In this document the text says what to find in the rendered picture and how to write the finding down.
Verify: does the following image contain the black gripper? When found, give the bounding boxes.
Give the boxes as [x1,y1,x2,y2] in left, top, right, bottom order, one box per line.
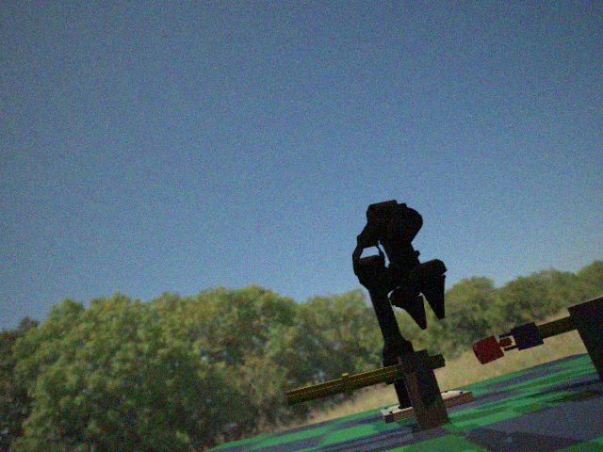
[387,248,447,330]

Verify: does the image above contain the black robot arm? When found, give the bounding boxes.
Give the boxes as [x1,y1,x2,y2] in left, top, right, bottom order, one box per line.
[352,200,423,410]

